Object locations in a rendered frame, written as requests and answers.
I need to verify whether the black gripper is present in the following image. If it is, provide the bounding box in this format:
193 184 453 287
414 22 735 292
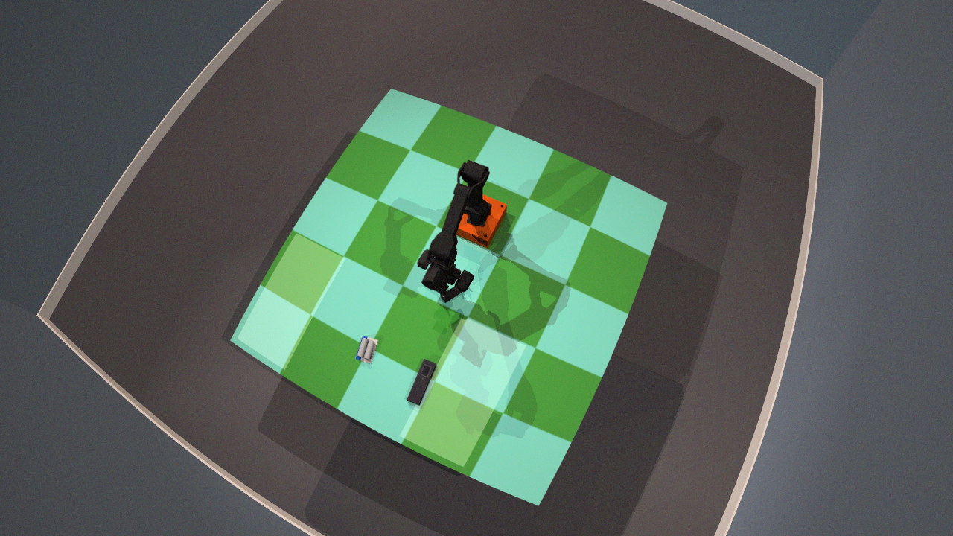
417 249 474 292

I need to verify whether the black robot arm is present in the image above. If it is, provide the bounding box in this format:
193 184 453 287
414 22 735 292
422 160 492 294

